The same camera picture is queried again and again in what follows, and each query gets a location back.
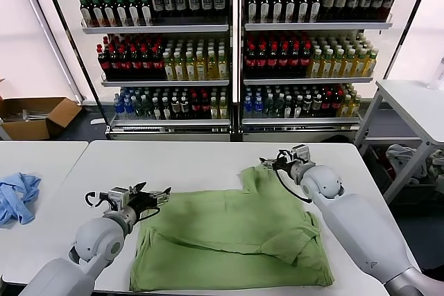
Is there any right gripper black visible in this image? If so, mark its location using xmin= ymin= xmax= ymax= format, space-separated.
xmin=259 ymin=150 xmax=298 ymax=176

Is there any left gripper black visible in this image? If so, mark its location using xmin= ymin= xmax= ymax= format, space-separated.
xmin=126 ymin=181 xmax=173 ymax=216

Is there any green t-shirt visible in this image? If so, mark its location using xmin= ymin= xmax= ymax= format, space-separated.
xmin=128 ymin=165 xmax=336 ymax=293

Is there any black rounded object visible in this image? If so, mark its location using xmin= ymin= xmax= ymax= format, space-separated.
xmin=318 ymin=134 xmax=351 ymax=144

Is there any grey cloth pile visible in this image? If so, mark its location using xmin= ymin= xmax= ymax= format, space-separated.
xmin=384 ymin=143 xmax=428 ymax=186

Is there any crumpled light blue garment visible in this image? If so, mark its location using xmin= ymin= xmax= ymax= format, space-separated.
xmin=0 ymin=173 xmax=42 ymax=230

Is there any open cardboard box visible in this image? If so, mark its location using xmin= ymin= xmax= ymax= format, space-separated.
xmin=0 ymin=97 xmax=83 ymax=141

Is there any white tube bundle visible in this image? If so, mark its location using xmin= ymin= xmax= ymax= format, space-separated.
xmin=20 ymin=110 xmax=48 ymax=123

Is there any grey metal shelf rack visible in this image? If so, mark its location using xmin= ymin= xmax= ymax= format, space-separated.
xmin=239 ymin=0 xmax=409 ymax=143
xmin=60 ymin=0 xmax=232 ymax=143

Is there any dark grey storage bin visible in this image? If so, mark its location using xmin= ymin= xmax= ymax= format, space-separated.
xmin=368 ymin=143 xmax=441 ymax=204

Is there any white side table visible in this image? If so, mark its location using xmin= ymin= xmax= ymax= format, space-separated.
xmin=353 ymin=79 xmax=444 ymax=205

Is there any dark tea bottle leaf label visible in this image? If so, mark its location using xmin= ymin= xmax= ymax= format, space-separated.
xmin=127 ymin=0 xmax=140 ymax=28
xmin=296 ymin=0 xmax=309 ymax=25
xmin=80 ymin=0 xmax=93 ymax=28
xmin=246 ymin=0 xmax=259 ymax=25
xmin=115 ymin=0 xmax=128 ymax=28
xmin=258 ymin=0 xmax=271 ymax=25
xmin=309 ymin=0 xmax=321 ymax=24
xmin=271 ymin=0 xmax=283 ymax=25
xmin=92 ymin=0 xmax=105 ymax=28
xmin=139 ymin=0 xmax=153 ymax=28
xmin=103 ymin=0 xmax=117 ymax=28
xmin=283 ymin=0 xmax=296 ymax=25

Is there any grey-green cloth pile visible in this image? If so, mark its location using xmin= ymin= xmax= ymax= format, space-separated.
xmin=426 ymin=150 xmax=444 ymax=181

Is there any dark bottle beige label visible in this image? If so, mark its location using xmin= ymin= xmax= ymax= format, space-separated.
xmin=321 ymin=0 xmax=334 ymax=21
xmin=334 ymin=0 xmax=347 ymax=21

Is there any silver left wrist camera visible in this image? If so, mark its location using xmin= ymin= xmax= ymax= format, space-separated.
xmin=107 ymin=187 xmax=131 ymax=211

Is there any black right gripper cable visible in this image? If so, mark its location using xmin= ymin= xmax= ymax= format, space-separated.
xmin=275 ymin=150 xmax=313 ymax=205

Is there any white slanted frame bar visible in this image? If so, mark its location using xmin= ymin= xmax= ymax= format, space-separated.
xmin=12 ymin=0 xmax=84 ymax=106

